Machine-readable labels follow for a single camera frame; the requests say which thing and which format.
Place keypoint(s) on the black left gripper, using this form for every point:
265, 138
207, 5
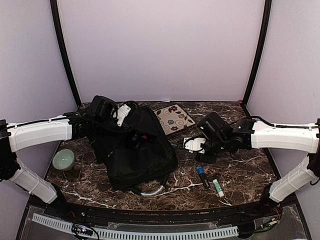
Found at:
126, 130

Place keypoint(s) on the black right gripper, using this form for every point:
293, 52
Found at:
211, 159

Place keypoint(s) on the blue-capped black highlighter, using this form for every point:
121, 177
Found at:
203, 177

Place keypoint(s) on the white green glue stick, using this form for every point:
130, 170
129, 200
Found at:
218, 188

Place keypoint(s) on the black student bag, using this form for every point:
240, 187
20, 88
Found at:
140, 156

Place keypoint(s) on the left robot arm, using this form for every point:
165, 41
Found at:
68, 126

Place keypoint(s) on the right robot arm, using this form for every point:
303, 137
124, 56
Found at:
253, 133

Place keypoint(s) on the pale green ceramic bowl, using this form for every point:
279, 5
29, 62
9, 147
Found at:
64, 160

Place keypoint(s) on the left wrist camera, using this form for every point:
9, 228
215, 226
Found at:
101, 108

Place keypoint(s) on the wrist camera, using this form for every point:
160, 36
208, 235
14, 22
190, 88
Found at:
213, 126
101, 108

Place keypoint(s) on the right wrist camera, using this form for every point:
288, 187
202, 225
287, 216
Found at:
213, 126

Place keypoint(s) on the black front rail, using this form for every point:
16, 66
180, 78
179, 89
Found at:
240, 213

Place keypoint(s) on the grey slotted cable duct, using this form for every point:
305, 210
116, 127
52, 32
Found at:
100, 233

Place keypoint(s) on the left black frame post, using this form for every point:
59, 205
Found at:
63, 51

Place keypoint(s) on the black frame post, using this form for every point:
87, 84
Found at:
258, 53
63, 51

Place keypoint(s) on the right black frame post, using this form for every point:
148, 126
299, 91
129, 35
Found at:
258, 53

